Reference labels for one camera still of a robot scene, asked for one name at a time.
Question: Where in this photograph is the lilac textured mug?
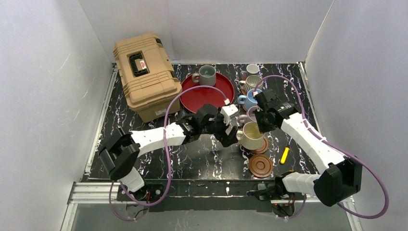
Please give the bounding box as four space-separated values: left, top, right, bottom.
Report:
237 106 258 126

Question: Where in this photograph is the light blue textured mug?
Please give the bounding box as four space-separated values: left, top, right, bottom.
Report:
237 89 262 111

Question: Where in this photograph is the cream yellow mug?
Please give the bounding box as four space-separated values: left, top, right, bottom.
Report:
236 122 264 150

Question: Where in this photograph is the brown wooden coaster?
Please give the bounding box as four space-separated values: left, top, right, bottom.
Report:
249 137 269 154

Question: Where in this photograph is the grey ribbed mug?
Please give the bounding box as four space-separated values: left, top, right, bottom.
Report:
238 75 262 95

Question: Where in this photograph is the grey printed mug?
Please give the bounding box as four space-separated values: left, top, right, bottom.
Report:
240 64 260 80

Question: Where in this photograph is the sage green mug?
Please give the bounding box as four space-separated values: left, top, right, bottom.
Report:
191 65 217 87

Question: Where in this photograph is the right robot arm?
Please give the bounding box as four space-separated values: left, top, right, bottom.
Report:
254 90 362 206

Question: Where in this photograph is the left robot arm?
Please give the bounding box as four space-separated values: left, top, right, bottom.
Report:
98 104 239 193

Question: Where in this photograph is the red round tray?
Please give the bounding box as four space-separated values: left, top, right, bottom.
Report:
179 73 235 113

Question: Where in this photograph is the yellow marker pen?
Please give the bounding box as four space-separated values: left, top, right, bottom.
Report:
279 147 290 165

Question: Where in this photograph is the tan plastic tool case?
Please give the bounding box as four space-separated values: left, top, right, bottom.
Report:
113 33 182 123

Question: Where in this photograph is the front aluminium frame rail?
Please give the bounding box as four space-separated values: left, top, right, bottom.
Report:
67 180 355 205

